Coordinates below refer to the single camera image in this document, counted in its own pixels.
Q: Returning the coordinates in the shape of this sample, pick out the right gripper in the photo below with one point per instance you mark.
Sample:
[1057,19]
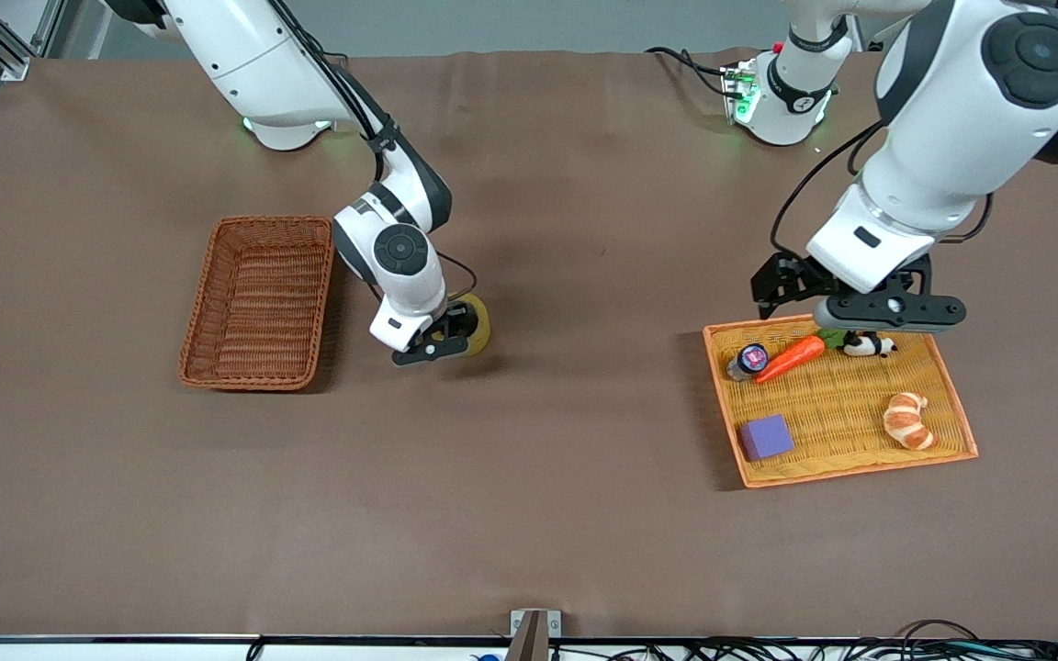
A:
[464,322]

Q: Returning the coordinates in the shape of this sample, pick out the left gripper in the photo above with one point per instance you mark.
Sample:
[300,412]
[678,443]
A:
[787,276]

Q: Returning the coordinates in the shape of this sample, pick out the yellowish clear tape roll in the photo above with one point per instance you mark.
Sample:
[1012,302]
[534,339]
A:
[483,326]

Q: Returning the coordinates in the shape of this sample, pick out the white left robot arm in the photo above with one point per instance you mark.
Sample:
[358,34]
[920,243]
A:
[961,138]

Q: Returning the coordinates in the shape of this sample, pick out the flat orange wicker tray basket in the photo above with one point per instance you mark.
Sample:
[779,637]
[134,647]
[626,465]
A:
[841,459]

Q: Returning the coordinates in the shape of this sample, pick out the deep brown wicker basket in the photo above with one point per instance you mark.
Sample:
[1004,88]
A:
[258,312]

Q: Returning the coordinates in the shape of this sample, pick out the orange toy carrot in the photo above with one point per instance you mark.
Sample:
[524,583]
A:
[791,356]

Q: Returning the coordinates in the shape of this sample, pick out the small can with purple lid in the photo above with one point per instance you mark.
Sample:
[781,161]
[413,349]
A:
[749,360]

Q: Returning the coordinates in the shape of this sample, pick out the small toy panda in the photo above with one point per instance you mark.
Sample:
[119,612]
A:
[869,346]

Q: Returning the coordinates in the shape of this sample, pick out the large table cover sheet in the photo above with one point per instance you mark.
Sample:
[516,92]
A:
[529,459]

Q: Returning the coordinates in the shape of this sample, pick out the purple foam block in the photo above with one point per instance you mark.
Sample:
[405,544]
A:
[766,438]

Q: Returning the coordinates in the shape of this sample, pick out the toy croissant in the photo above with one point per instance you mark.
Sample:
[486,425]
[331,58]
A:
[906,424]

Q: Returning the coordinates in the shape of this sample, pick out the metal bracket at table edge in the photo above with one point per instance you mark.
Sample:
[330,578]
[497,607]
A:
[534,633]

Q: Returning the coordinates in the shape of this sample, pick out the aluminium frame profile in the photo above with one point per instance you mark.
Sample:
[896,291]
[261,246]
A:
[5,41]

